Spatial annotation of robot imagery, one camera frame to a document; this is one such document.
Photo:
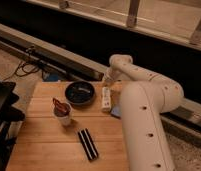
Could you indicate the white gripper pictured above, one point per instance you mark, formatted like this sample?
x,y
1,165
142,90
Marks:
x,y
111,75

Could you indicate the black striped box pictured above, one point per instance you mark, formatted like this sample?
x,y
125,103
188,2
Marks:
x,y
88,144

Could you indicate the blue sponge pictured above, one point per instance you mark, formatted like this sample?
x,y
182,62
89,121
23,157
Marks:
x,y
115,112

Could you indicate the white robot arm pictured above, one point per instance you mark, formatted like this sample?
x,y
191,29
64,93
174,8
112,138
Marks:
x,y
141,102

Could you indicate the brown snack wrapper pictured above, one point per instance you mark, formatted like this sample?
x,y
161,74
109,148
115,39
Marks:
x,y
60,109

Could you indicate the black chair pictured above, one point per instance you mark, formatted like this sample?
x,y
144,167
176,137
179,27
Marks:
x,y
8,114

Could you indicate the blue box on floor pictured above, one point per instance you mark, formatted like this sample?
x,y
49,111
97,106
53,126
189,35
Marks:
x,y
50,77

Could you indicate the white bottle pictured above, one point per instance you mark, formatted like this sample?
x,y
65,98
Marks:
x,y
106,99

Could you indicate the white paper cup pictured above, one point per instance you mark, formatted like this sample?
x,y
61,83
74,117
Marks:
x,y
65,120

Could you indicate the dark blue bowl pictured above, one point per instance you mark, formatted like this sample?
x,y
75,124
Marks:
x,y
80,93

